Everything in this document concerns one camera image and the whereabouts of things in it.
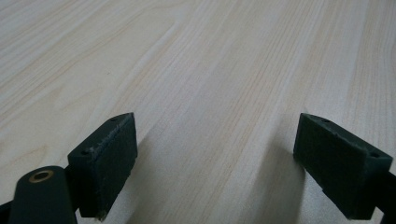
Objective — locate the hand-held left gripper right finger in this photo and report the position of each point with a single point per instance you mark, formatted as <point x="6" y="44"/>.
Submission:
<point x="339" y="168"/>

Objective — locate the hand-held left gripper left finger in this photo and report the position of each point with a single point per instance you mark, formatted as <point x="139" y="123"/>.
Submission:
<point x="106" y="161"/>

